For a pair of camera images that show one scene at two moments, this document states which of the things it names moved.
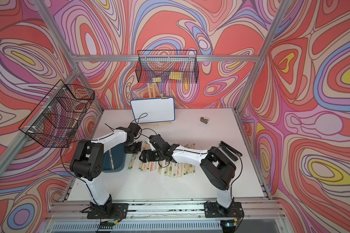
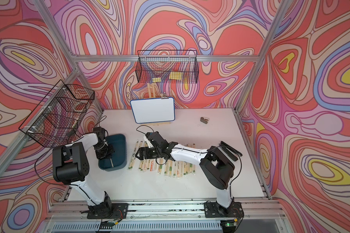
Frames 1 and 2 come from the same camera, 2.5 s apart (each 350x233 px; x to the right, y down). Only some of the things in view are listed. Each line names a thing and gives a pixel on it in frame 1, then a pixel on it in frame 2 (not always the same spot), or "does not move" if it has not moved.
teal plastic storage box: x=118 y=156 does not move
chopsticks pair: x=166 y=171 does not move
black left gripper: x=138 y=149 -> x=108 y=155
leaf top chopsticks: x=145 y=164 does not move
